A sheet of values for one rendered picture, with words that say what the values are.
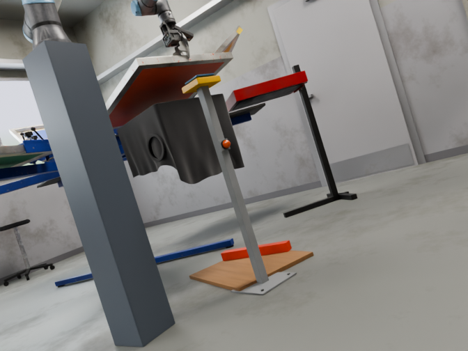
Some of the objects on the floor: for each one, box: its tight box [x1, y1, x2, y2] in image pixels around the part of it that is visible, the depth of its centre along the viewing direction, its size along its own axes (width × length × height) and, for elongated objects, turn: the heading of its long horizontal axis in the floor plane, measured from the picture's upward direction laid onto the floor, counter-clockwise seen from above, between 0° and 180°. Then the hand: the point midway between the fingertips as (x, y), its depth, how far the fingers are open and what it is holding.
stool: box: [0, 219, 55, 286], centre depth 475 cm, size 57×54×68 cm
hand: (186, 58), depth 198 cm, fingers closed on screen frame, 4 cm apart
